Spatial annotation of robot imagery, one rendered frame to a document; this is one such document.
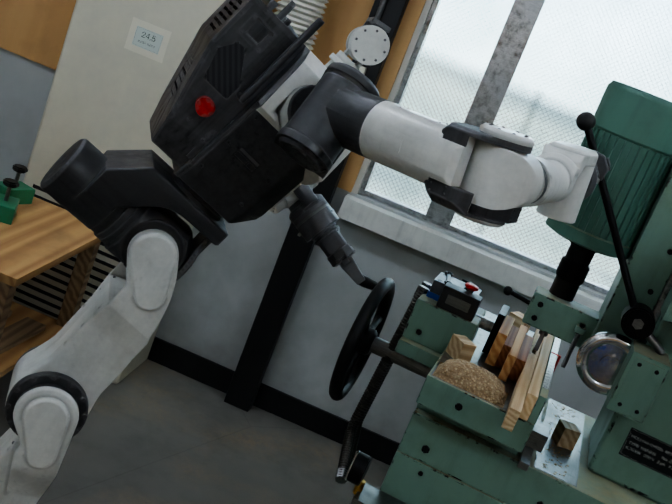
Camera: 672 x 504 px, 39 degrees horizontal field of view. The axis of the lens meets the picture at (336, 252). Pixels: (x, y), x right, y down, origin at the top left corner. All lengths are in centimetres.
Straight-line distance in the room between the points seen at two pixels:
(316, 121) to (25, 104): 227
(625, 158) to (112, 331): 99
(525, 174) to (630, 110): 57
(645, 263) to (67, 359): 108
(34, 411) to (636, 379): 107
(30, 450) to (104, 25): 167
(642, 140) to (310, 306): 176
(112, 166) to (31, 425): 48
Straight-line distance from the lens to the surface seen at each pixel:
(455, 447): 187
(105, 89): 314
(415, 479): 191
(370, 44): 164
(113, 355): 176
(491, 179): 131
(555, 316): 197
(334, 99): 143
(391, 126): 136
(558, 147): 151
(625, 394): 183
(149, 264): 165
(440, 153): 131
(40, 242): 282
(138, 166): 163
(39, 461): 181
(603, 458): 197
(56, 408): 176
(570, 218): 157
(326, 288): 333
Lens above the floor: 149
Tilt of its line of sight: 15 degrees down
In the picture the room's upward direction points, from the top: 21 degrees clockwise
